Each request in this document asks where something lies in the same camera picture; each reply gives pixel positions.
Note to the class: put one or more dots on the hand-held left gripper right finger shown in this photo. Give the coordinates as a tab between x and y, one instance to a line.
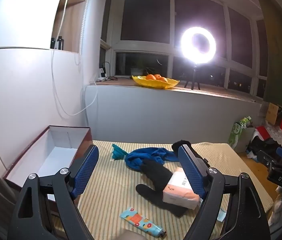
190	172

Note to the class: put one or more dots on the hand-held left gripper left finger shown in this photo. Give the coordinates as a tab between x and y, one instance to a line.
86	172

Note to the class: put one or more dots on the black glove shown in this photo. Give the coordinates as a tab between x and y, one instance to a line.
156	177

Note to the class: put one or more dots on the dark red cardboard box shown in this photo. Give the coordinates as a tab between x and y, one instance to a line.
63	140

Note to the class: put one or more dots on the blue towel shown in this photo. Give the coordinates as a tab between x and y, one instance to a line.
151	156

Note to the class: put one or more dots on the pink tissue packet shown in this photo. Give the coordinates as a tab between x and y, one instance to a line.
177	192

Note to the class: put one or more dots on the teal collapsible funnel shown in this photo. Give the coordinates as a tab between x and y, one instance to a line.
118	153

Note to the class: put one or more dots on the brown cardboard box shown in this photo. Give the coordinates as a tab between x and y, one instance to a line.
272	113

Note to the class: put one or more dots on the green white paper pack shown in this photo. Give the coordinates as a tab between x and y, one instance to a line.
238	132

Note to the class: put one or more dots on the light blue packet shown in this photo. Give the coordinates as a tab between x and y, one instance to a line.
222	214

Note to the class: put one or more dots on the floral hand cream tube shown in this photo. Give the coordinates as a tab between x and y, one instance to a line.
138	220

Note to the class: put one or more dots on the dark green curtain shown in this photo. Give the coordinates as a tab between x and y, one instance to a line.
278	67

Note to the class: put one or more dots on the black tripod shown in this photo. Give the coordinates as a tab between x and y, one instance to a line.
193	78

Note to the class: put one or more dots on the yellow fruit bowl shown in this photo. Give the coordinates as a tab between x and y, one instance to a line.
156	83

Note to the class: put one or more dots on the orange fruit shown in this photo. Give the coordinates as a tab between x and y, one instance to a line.
163	79
150	77
157	76

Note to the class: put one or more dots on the black charger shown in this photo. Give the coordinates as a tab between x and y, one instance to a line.
102	72

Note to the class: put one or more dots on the dark bottle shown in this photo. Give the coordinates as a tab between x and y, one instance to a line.
53	43
60	43

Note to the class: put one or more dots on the wooden shelf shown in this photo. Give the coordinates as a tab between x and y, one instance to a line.
73	25

